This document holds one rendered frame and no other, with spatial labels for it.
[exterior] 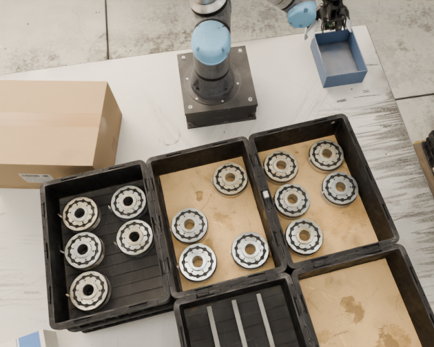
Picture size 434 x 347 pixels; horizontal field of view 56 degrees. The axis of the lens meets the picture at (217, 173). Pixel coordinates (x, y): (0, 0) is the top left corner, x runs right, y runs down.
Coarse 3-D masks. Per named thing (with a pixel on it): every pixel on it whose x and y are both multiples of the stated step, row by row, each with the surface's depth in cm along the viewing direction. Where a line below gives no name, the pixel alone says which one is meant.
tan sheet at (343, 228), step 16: (304, 144) 127; (304, 160) 125; (304, 176) 123; (320, 176) 123; (272, 192) 121; (320, 208) 119; (336, 208) 119; (352, 208) 118; (288, 224) 117; (320, 224) 117; (336, 224) 117; (352, 224) 116; (368, 224) 116; (304, 240) 115; (336, 240) 115; (352, 240) 115; (368, 240) 114
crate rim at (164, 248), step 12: (216, 144) 117; (228, 144) 117; (156, 156) 116; (168, 156) 116; (252, 156) 115; (252, 168) 114; (156, 192) 112; (156, 204) 110; (264, 204) 109; (156, 216) 109; (276, 240) 107; (168, 252) 105; (168, 264) 105; (168, 276) 102; (252, 276) 103; (264, 276) 102; (204, 288) 102; (216, 288) 101
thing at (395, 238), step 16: (288, 128) 118; (352, 128) 118; (256, 160) 114; (368, 176) 112; (272, 208) 109; (384, 208) 108; (384, 240) 104; (288, 256) 103; (320, 256) 103; (336, 256) 103
